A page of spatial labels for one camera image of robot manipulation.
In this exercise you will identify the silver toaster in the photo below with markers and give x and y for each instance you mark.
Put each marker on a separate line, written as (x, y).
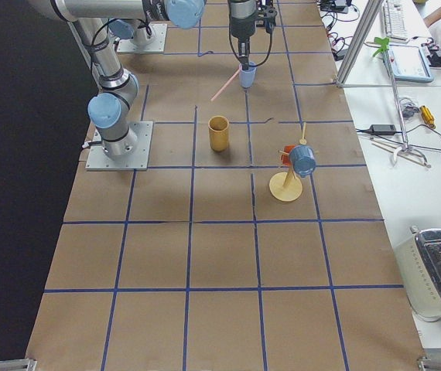
(419, 263)

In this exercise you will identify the black power adapter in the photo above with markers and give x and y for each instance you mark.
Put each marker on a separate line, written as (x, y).
(383, 129)

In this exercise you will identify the light blue plastic cup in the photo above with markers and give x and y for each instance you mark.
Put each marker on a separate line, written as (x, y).
(247, 77)

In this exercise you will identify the aluminium frame post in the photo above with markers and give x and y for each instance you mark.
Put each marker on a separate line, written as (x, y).
(363, 27)

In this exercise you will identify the orange mug on stand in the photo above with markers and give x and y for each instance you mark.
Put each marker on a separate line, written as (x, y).
(287, 152)

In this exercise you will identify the blue mug on stand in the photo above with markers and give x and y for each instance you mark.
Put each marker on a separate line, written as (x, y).
(303, 160)

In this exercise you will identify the yellow cylindrical cup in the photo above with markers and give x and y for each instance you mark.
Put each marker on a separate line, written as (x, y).
(218, 133)

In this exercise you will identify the yellow handled tool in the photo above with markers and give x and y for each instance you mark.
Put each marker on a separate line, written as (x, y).
(427, 116)

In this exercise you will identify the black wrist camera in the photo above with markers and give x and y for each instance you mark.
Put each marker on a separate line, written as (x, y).
(266, 15)

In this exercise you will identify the blue framed tablet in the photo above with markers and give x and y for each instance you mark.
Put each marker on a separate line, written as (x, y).
(407, 63)

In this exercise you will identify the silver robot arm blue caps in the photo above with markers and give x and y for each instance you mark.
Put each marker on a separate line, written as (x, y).
(118, 87)

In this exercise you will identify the green handled reacher tool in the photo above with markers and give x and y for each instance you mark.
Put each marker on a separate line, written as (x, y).
(404, 148)

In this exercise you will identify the wooden mug tree stand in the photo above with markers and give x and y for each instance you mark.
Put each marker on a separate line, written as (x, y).
(286, 187)

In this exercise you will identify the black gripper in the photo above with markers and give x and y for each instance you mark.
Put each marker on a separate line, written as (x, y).
(241, 28)

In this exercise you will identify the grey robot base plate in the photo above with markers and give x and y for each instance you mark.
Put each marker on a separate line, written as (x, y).
(132, 152)

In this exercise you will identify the white keyboard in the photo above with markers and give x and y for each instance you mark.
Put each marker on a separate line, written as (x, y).
(393, 19)

